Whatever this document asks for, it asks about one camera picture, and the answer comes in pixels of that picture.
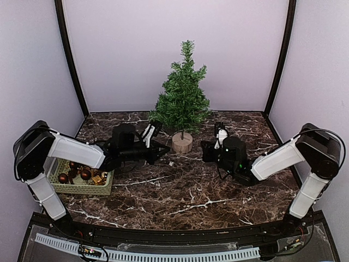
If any green perforated plastic basket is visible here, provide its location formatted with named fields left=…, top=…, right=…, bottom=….
left=47, top=158, right=114, bottom=196

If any right black frame post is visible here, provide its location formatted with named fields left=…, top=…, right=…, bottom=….
left=263, top=0, right=297, bottom=118

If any left black frame post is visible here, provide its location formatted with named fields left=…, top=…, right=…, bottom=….
left=54, top=0, right=89, bottom=117

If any black frame post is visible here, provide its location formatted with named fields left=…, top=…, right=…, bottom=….
left=54, top=0, right=89, bottom=117
left=263, top=0, right=297, bottom=118

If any brown ball ornament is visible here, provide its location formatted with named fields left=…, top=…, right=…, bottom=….
left=80, top=169, right=92, bottom=181
left=69, top=161, right=79, bottom=169
left=58, top=173, right=69, bottom=184

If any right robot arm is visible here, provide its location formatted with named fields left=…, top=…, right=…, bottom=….
left=201, top=122, right=346, bottom=237

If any black front rail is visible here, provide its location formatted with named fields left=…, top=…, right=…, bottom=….
left=30, top=211, right=323, bottom=247

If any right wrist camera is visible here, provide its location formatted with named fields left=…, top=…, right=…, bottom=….
left=214, top=122, right=228, bottom=150

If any gold gift box ornament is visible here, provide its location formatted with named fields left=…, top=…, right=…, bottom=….
left=91, top=175, right=104, bottom=186

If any round wooden tree base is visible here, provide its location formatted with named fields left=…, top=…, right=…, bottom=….
left=172, top=132, right=193, bottom=154

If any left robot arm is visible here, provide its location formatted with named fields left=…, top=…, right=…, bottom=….
left=13, top=120, right=170, bottom=238

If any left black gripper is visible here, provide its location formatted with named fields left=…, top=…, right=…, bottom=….
left=121, top=140, right=171, bottom=166

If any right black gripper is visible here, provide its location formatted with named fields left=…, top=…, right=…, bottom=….
left=201, top=140, right=236, bottom=176

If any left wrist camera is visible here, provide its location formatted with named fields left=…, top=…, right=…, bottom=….
left=141, top=120, right=163, bottom=148

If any white slotted cable duct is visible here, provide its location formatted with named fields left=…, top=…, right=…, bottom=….
left=34, top=233, right=261, bottom=261

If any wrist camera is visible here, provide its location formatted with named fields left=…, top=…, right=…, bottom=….
left=214, top=122, right=228, bottom=150
left=141, top=120, right=163, bottom=148

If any small green christmas tree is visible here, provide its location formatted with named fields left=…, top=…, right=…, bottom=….
left=149, top=40, right=210, bottom=132

